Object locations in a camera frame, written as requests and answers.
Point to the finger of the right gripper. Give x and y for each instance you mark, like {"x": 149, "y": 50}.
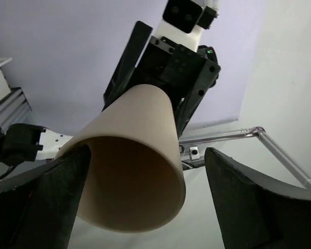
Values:
{"x": 126, "y": 66}

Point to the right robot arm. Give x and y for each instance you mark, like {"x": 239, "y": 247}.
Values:
{"x": 25, "y": 142}

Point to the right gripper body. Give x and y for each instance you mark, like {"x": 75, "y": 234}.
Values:
{"x": 184, "y": 75}

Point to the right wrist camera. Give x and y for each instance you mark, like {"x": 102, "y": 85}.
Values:
{"x": 183, "y": 21}

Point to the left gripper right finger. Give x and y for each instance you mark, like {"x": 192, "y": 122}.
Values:
{"x": 255, "y": 210}

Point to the overhead camera on frame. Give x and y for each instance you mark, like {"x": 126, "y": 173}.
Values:
{"x": 194, "y": 153}

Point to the beige plastic cup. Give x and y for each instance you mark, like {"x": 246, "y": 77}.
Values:
{"x": 135, "y": 180}

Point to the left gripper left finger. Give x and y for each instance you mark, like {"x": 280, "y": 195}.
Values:
{"x": 38, "y": 207}

